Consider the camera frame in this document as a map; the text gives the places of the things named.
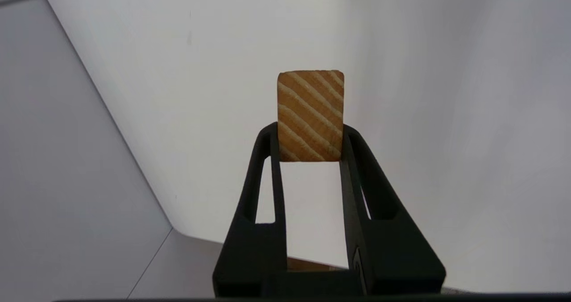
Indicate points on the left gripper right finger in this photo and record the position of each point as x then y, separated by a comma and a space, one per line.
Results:
392, 253

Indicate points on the triangular wooden building block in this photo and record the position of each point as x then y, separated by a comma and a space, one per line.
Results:
310, 114

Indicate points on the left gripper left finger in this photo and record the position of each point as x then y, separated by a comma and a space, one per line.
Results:
254, 253

